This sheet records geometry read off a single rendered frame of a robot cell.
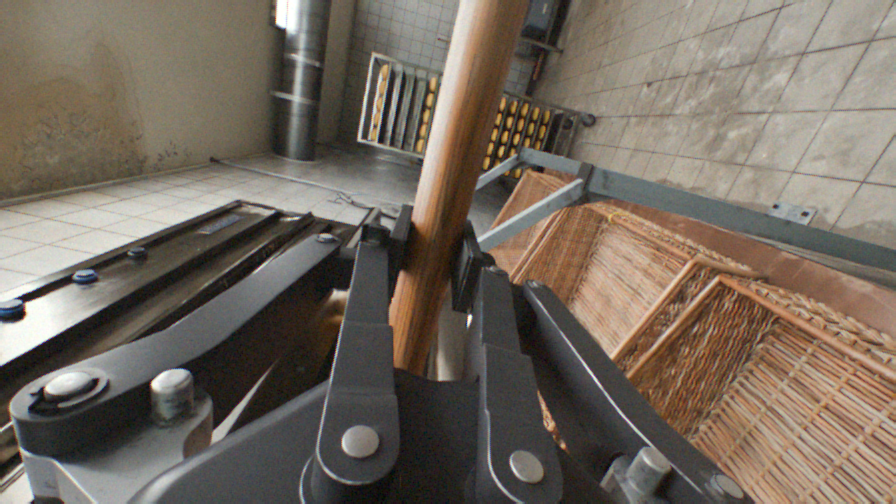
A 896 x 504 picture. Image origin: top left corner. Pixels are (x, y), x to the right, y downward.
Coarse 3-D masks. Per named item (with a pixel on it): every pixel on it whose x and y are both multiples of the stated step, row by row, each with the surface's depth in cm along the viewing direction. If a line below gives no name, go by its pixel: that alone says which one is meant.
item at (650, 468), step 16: (624, 464) 8; (640, 464) 7; (656, 464) 7; (608, 480) 7; (624, 480) 7; (640, 480) 7; (656, 480) 7; (624, 496) 7; (640, 496) 7; (656, 496) 7
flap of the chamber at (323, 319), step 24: (336, 312) 98; (312, 336) 78; (288, 360) 65; (312, 360) 79; (264, 384) 55; (288, 384) 65; (312, 384) 80; (240, 408) 49; (264, 408) 56; (216, 432) 45
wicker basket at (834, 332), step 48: (720, 288) 51; (768, 288) 52; (672, 336) 55; (720, 336) 55; (768, 336) 55; (816, 336) 37; (864, 336) 41; (672, 384) 59; (720, 384) 59; (768, 384) 54; (816, 384) 48; (864, 384) 43; (720, 432) 59; (768, 432) 52; (816, 432) 46; (864, 432) 42; (768, 480) 51; (816, 480) 45; (864, 480) 41
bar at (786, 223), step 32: (512, 160) 100; (544, 160) 99; (576, 192) 55; (608, 192) 54; (640, 192) 55; (672, 192) 55; (512, 224) 57; (736, 224) 57; (768, 224) 57; (800, 224) 57; (864, 256) 60
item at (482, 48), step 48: (480, 0) 14; (528, 0) 14; (480, 48) 14; (480, 96) 15; (432, 144) 16; (480, 144) 16; (432, 192) 17; (432, 240) 17; (432, 288) 18; (432, 336) 20
